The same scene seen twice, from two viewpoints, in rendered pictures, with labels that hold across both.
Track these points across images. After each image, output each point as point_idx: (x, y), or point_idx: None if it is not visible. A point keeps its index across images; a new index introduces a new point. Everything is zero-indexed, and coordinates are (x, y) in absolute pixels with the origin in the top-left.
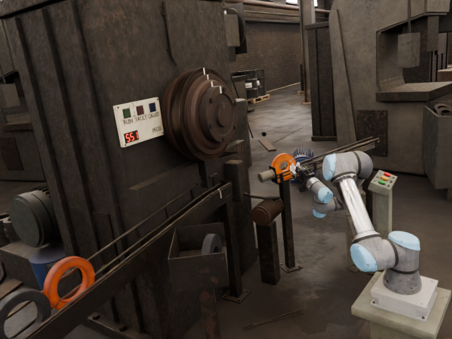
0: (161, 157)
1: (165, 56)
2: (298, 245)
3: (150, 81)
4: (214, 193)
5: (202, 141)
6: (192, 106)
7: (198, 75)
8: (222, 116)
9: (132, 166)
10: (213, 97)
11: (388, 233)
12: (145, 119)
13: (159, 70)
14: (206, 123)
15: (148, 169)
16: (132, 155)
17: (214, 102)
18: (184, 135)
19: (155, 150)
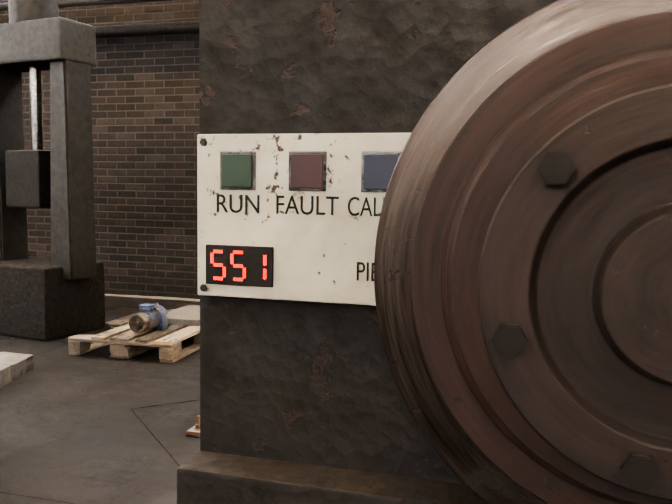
0: (404, 407)
1: None
2: None
3: (421, 60)
4: None
5: (491, 412)
6: (462, 190)
7: (618, 17)
8: (664, 308)
9: (241, 381)
10: (593, 151)
11: None
12: (329, 215)
13: (492, 13)
14: (478, 308)
15: (317, 427)
16: (248, 338)
17: (612, 192)
18: (393, 336)
19: (376, 363)
